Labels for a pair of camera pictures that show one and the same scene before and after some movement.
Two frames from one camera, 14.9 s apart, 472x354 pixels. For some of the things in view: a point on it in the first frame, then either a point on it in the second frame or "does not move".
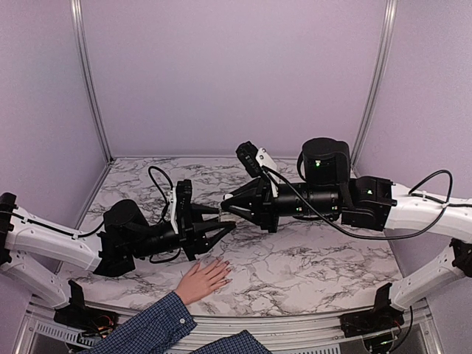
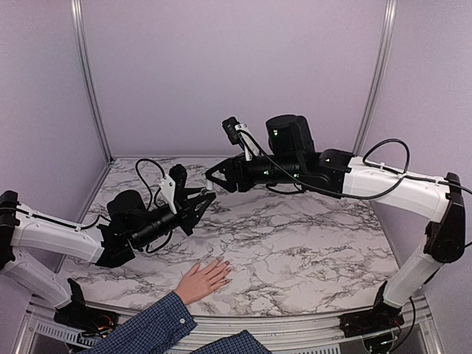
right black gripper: [259, 189] → [231, 166]
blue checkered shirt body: [241, 343] does not move
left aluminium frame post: [82, 45] does not move
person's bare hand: [199, 283] does not move
